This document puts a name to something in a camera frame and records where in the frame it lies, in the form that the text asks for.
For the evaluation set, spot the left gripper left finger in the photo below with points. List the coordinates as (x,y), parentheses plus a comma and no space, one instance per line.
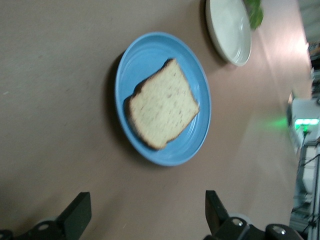
(77,212)

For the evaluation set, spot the toasted bread slice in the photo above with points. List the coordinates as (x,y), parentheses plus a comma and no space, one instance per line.
(162,105)

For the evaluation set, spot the beige round plate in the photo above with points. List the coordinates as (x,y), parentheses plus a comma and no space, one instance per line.
(230,32)

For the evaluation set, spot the blue round plate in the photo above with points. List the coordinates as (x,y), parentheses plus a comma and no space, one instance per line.
(150,50)

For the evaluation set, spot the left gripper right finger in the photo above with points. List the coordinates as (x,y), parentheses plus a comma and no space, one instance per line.
(216,215)

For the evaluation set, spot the green lettuce leaf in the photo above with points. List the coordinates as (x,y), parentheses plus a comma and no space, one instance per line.
(256,12)

